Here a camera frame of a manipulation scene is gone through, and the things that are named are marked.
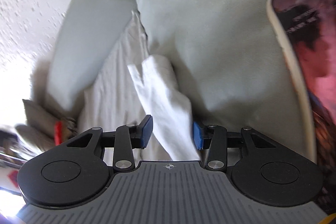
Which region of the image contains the tan patterned folded garment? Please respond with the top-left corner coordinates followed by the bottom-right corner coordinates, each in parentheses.
top-left (61, 117), bottom-right (77, 141)

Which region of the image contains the red folded garment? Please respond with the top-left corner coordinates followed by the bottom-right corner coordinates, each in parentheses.
top-left (54, 121), bottom-right (63, 145)

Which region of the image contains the grey sofa seat cushion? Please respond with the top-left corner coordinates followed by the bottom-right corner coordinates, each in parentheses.
top-left (136, 0), bottom-right (317, 161)

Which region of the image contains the grey throw pillow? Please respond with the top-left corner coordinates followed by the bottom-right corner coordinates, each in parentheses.
top-left (15, 100), bottom-right (61, 153)

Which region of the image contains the smartphone in cream case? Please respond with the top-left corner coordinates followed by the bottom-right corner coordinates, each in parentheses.
top-left (266, 0), bottom-right (335, 214)

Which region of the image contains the grey sofa back cushion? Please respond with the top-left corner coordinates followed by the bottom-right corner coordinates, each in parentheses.
top-left (45, 0), bottom-right (137, 117)

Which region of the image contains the white t-shirt with script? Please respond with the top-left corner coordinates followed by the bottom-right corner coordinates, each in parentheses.
top-left (78, 11), bottom-right (201, 162)

